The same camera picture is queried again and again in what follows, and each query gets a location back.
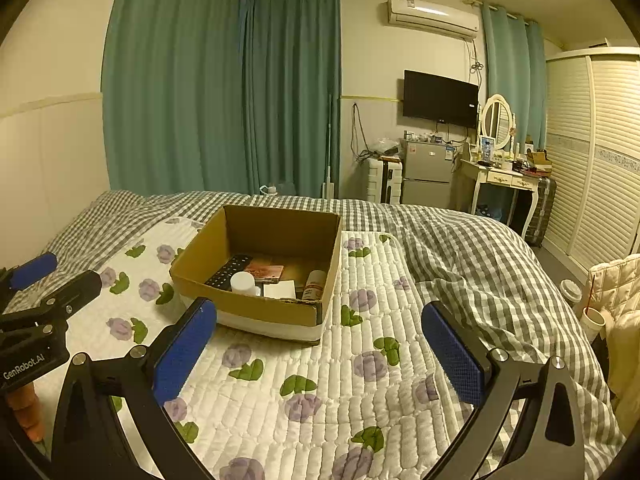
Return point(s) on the white suitcase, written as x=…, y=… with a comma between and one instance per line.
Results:
x=382, y=180

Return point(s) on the white mop pole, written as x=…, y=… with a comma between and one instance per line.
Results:
x=330, y=170

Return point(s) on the green window curtain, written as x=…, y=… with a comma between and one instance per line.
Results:
x=292, y=90

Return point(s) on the red patterned packet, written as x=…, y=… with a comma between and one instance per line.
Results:
x=265, y=271

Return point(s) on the small white bottle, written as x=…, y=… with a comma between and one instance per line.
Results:
x=313, y=287

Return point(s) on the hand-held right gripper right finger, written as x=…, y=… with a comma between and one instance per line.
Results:
x=455, y=360

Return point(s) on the white oval mirror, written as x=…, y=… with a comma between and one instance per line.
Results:
x=496, y=115

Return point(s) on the white cup with stick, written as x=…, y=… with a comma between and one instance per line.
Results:
x=595, y=325

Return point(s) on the black remote control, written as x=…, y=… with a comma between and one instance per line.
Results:
x=227, y=272

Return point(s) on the wide green curtain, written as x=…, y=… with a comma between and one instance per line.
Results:
x=170, y=85

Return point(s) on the cream quilted jacket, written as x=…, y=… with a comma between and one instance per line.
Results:
x=622, y=300

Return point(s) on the floral quilted mat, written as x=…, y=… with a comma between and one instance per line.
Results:
x=300, y=360

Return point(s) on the white cylindrical handheld device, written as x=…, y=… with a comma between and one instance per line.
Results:
x=245, y=282

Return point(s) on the brown cardboard box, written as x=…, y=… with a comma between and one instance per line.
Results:
x=260, y=316

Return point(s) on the white dressing table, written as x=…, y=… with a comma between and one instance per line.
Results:
x=500, y=177

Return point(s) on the person's left hand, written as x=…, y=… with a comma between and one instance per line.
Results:
x=25, y=407

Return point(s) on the narrow green curtain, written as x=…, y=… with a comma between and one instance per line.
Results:
x=510, y=65

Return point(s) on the black wall television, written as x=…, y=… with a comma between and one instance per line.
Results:
x=440, y=97

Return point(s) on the white louvered wardrobe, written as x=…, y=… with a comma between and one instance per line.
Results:
x=600, y=160

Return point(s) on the white air conditioner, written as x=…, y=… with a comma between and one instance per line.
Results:
x=432, y=16

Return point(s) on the dark suitcase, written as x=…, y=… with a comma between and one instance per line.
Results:
x=542, y=205

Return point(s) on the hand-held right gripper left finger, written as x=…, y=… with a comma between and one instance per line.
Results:
x=185, y=355

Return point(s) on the white lidded cup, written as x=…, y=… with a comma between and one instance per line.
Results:
x=570, y=291

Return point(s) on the grey checked blanket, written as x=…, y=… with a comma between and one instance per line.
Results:
x=475, y=270

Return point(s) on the white charger adapter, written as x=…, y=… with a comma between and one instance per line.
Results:
x=280, y=291

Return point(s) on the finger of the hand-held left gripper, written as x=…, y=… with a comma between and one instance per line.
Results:
x=75, y=292
x=35, y=270

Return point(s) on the silver mini fridge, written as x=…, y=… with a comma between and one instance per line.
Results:
x=427, y=170

